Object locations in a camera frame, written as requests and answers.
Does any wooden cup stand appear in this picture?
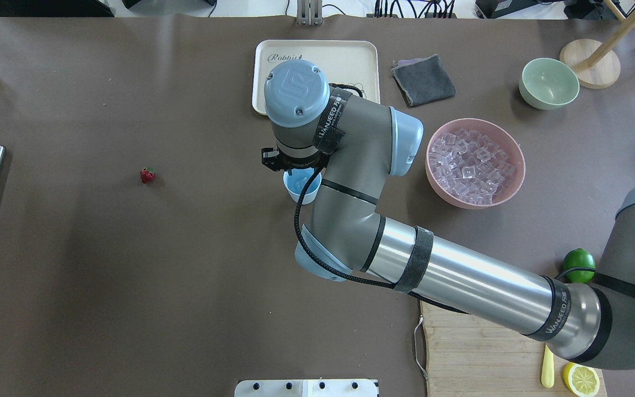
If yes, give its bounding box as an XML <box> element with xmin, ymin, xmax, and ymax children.
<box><xmin>559</xmin><ymin>1</ymin><xmax>635</xmax><ymax>89</ymax></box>

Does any green ceramic bowl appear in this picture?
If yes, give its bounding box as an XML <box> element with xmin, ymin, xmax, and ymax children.
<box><xmin>519</xmin><ymin>58</ymin><xmax>580</xmax><ymax>110</ymax></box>

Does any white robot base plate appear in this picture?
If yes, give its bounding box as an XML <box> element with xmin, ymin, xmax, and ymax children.
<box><xmin>234</xmin><ymin>378</ymin><xmax>380</xmax><ymax>396</ymax></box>

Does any aluminium frame post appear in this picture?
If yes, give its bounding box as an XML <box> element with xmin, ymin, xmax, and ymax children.
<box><xmin>297</xmin><ymin>0</ymin><xmax>323</xmax><ymax>26</ymax></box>

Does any red strawberry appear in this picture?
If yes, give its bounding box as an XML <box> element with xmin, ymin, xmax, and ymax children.
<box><xmin>139</xmin><ymin>168</ymin><xmax>157</xmax><ymax>184</ymax></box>

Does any yellow plastic knife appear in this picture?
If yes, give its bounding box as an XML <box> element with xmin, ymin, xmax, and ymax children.
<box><xmin>540</xmin><ymin>344</ymin><xmax>555</xmax><ymax>389</ymax></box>

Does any cream rabbit serving tray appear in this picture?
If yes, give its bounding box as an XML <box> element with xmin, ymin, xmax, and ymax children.
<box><xmin>251</xmin><ymin>39</ymin><xmax>380</xmax><ymax>115</ymax></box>

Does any grey folded cloth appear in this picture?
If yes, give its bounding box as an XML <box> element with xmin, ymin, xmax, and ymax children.
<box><xmin>391</xmin><ymin>53</ymin><xmax>456</xmax><ymax>108</ymax></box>

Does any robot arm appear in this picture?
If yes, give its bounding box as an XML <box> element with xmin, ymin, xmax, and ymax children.
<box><xmin>262</xmin><ymin>60</ymin><xmax>635</xmax><ymax>370</ymax></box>

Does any lower lemon half slice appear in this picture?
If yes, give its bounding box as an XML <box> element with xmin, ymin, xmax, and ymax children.
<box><xmin>562</xmin><ymin>362</ymin><xmax>601</xmax><ymax>396</ymax></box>

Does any green lime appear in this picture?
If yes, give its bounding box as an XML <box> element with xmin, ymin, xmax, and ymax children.
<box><xmin>562</xmin><ymin>248</ymin><xmax>596</xmax><ymax>283</ymax></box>

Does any light blue plastic cup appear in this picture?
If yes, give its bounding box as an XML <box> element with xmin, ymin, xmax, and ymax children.
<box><xmin>283</xmin><ymin>168</ymin><xmax>322</xmax><ymax>205</ymax></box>

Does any wooden cutting board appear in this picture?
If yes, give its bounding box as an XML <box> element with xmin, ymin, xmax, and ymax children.
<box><xmin>418</xmin><ymin>301</ymin><xmax>608</xmax><ymax>397</ymax></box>

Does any pink bowl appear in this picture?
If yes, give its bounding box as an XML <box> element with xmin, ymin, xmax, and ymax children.
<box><xmin>425</xmin><ymin>118</ymin><xmax>526</xmax><ymax>210</ymax></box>

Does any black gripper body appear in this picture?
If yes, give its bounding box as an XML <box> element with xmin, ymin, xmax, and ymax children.
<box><xmin>261</xmin><ymin>146</ymin><xmax>329</xmax><ymax>171</ymax></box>

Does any clear ice cube pile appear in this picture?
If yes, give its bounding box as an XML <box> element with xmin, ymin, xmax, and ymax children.
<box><xmin>427</xmin><ymin>127</ymin><xmax>518</xmax><ymax>206</ymax></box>

